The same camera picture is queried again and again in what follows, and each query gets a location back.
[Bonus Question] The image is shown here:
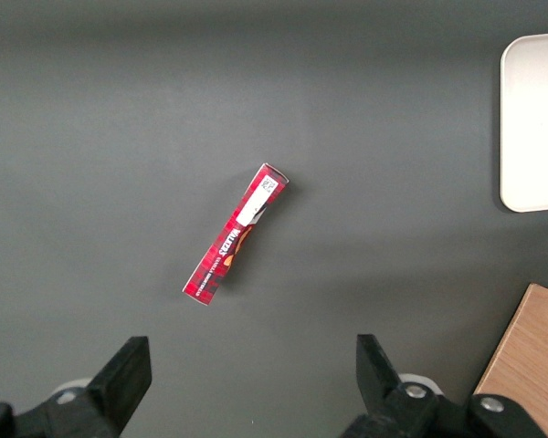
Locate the red tartan biscuit box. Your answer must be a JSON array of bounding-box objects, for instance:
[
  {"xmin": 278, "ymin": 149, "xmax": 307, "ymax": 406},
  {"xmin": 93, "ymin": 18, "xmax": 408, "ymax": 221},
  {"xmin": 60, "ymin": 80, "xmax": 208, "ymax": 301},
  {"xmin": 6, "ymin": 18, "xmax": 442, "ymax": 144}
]
[{"xmin": 181, "ymin": 162, "xmax": 290, "ymax": 308}]

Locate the white rectangular tray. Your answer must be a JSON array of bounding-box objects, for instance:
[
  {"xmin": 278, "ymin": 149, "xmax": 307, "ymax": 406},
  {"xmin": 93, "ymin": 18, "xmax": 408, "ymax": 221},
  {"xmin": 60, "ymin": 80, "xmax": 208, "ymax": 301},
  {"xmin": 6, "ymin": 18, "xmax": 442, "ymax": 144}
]
[{"xmin": 499, "ymin": 30, "xmax": 548, "ymax": 214}]

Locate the wooden board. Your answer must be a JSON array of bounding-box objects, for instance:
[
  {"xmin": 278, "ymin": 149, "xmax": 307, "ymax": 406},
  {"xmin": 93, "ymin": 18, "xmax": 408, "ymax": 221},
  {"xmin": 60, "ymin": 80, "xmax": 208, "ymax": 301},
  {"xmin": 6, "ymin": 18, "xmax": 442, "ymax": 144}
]
[{"xmin": 472, "ymin": 282, "xmax": 548, "ymax": 438}]

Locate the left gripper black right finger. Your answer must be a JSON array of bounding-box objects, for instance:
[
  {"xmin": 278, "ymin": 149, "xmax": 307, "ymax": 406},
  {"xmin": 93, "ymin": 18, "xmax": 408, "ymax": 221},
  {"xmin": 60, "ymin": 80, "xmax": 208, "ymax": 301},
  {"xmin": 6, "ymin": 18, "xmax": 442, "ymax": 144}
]
[{"xmin": 342, "ymin": 334, "xmax": 439, "ymax": 438}]

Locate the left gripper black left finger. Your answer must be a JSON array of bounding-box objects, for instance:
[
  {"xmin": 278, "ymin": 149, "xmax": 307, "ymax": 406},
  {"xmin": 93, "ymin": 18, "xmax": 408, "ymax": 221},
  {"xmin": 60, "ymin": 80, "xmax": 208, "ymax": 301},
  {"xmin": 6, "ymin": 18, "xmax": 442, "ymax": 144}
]
[{"xmin": 43, "ymin": 336, "xmax": 153, "ymax": 438}]

